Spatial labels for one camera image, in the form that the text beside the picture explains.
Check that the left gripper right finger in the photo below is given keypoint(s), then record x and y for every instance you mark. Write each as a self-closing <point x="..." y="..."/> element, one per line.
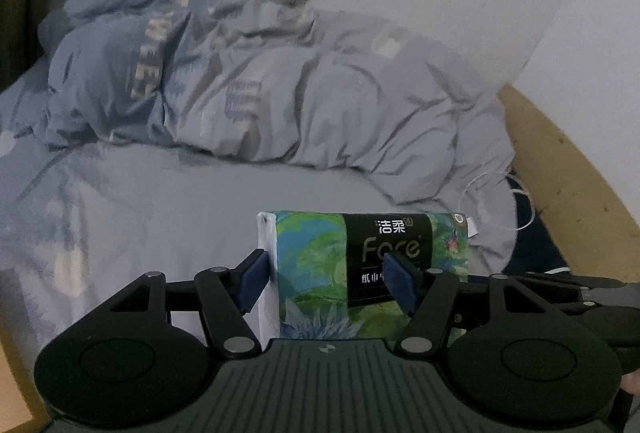
<point x="427" y="298"/>

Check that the black printed garment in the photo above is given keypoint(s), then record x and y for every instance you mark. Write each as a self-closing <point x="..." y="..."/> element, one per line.
<point x="534" y="251"/>

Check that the wooden headboard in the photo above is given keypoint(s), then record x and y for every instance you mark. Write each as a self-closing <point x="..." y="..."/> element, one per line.
<point x="587" y="221"/>

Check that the green tissue pack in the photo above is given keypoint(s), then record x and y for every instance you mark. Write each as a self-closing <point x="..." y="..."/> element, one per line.
<point x="326" y="269"/>

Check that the open orange cardboard box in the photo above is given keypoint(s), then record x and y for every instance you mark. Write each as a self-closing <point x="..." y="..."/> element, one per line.
<point x="22" y="409"/>

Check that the grey blue crumpled duvet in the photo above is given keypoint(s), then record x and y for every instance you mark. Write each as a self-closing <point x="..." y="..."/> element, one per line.
<point x="260" y="81"/>

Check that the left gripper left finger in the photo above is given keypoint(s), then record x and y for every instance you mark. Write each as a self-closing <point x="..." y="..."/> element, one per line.
<point x="226" y="296"/>

